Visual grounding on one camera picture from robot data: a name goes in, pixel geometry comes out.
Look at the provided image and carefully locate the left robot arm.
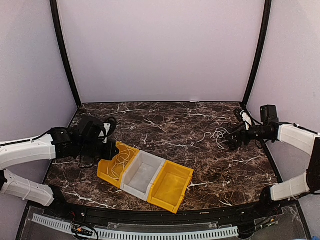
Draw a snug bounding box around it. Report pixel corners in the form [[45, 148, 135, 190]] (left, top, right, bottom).
[[0, 116, 120, 218]]

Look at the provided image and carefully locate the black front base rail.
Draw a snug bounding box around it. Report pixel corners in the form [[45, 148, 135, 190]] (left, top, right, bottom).
[[14, 193, 313, 240]]

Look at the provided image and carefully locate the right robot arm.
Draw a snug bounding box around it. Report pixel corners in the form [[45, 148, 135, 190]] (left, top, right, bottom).
[[224, 105, 320, 217]]

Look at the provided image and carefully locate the yellow plastic bin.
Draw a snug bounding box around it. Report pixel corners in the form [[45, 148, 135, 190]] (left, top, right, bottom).
[[97, 141, 140, 189], [147, 160, 194, 214]]

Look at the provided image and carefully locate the black frame post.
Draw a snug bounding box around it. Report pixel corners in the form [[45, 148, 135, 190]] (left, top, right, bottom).
[[49, 0, 82, 108], [242, 0, 272, 108]]

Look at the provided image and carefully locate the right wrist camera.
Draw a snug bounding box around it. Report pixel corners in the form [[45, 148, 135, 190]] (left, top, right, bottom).
[[233, 108, 253, 130]]

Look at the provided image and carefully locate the right black frame post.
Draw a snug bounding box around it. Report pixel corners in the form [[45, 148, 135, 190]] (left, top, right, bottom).
[[242, 0, 272, 108]]

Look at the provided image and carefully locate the white slotted cable duct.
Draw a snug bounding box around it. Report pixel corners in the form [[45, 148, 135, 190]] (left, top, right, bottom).
[[31, 213, 239, 240]]

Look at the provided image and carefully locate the right yellow plastic bin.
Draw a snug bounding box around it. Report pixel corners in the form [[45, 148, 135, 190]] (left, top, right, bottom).
[[147, 160, 194, 214]]

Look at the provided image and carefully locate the white translucent plastic bin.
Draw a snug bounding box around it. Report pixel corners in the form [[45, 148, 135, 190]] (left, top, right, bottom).
[[120, 150, 166, 202]]

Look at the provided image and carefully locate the left yellow plastic bin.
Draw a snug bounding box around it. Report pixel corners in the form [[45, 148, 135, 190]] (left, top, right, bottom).
[[97, 141, 140, 189]]

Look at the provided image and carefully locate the left black frame post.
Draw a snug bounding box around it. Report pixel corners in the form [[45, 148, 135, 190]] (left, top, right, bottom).
[[49, 0, 82, 108]]

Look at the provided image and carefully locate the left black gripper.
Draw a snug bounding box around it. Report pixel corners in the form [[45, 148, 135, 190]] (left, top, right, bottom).
[[78, 140, 119, 161]]

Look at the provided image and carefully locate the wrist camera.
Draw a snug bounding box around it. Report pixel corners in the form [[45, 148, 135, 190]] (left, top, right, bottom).
[[233, 108, 253, 130], [98, 117, 117, 144]]

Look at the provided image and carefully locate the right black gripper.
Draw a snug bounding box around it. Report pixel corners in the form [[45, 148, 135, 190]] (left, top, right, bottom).
[[226, 122, 270, 147]]

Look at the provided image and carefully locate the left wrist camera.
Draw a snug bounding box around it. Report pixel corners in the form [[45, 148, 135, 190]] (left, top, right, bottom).
[[98, 117, 117, 144]]

